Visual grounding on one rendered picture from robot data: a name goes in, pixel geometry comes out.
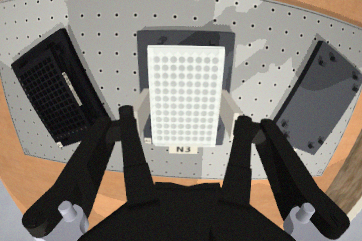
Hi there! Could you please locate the white well plate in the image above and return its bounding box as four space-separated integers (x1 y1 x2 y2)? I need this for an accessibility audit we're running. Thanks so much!
147 45 225 147

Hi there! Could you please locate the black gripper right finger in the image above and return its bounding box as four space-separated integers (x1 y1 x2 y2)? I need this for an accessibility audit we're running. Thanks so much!
209 90 350 241

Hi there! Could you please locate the black well plate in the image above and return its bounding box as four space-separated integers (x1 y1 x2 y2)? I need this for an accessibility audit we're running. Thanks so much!
15 45 94 141

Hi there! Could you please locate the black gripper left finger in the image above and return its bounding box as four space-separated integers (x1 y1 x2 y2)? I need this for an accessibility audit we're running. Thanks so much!
22 89 169 241

